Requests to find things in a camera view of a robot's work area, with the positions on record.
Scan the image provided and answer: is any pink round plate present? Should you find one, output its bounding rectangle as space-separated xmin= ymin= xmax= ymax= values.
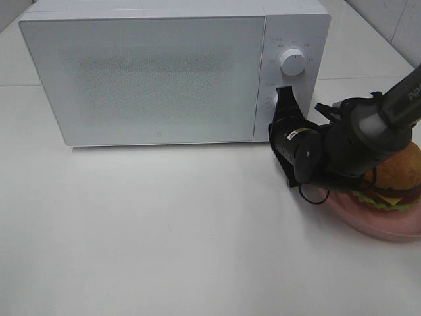
xmin=304 ymin=184 xmax=421 ymax=244

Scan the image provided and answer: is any white round knob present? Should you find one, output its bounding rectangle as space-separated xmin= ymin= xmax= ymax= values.
xmin=269 ymin=92 xmax=279 ymax=112
xmin=278 ymin=46 xmax=307 ymax=76

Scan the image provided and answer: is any burger with lettuce and cheese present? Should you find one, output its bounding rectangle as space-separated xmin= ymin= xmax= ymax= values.
xmin=349 ymin=142 xmax=420 ymax=212

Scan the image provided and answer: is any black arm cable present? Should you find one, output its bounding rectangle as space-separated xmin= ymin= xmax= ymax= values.
xmin=297 ymin=164 xmax=379 ymax=207

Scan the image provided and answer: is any upper white round knob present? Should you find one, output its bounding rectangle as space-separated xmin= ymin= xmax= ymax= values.
xmin=278 ymin=46 xmax=307 ymax=76

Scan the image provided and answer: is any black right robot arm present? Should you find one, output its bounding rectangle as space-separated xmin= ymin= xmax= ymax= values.
xmin=269 ymin=68 xmax=420 ymax=192

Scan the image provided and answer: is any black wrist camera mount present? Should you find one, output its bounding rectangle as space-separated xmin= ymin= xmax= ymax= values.
xmin=315 ymin=102 xmax=343 ymax=128

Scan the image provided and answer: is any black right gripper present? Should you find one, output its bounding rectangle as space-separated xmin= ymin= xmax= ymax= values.
xmin=269 ymin=86 xmax=324 ymax=188

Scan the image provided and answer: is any white microwave oven body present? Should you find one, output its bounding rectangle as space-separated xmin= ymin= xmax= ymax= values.
xmin=18 ymin=1 xmax=331 ymax=143

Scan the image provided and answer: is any lower white round knob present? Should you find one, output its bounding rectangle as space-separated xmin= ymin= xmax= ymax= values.
xmin=269 ymin=92 xmax=279 ymax=112

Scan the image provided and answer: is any white microwave door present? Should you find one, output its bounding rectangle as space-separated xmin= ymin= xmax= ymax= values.
xmin=19 ymin=16 xmax=265 ymax=147

